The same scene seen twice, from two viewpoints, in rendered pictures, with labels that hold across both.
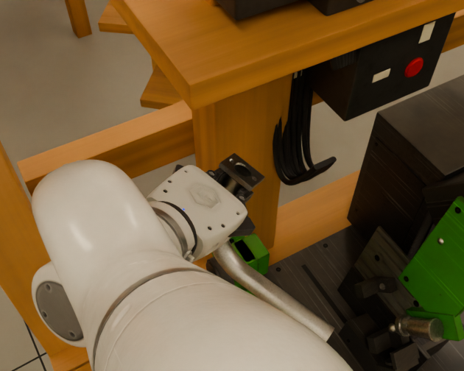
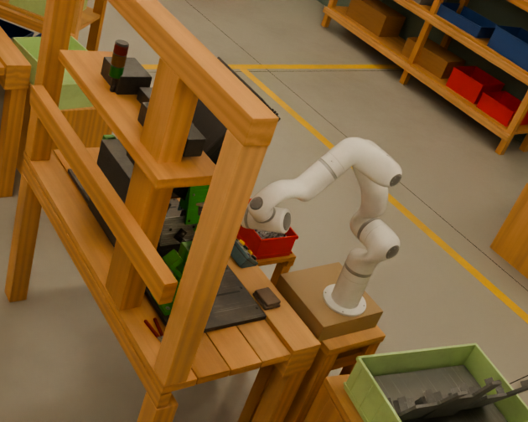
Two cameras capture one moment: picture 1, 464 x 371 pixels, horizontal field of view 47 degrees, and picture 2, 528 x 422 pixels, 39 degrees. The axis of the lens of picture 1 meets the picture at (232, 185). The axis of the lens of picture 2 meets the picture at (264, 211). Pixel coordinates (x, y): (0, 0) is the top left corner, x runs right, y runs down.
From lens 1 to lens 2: 248 cm
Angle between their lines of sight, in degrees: 74
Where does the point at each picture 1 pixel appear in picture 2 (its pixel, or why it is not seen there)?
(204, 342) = (347, 142)
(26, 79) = not seen: outside the picture
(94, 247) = (297, 185)
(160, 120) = (141, 236)
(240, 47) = (205, 162)
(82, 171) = (276, 185)
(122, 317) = (333, 161)
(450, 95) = (123, 158)
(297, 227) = not seen: hidden behind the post
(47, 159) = (163, 274)
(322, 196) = (92, 255)
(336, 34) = not seen: hidden behind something
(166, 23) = (191, 172)
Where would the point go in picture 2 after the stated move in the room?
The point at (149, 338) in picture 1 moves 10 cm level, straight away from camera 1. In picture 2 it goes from (343, 151) to (318, 150)
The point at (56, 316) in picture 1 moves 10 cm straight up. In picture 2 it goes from (287, 223) to (296, 199)
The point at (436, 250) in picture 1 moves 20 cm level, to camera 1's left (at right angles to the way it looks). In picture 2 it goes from (194, 199) to (193, 228)
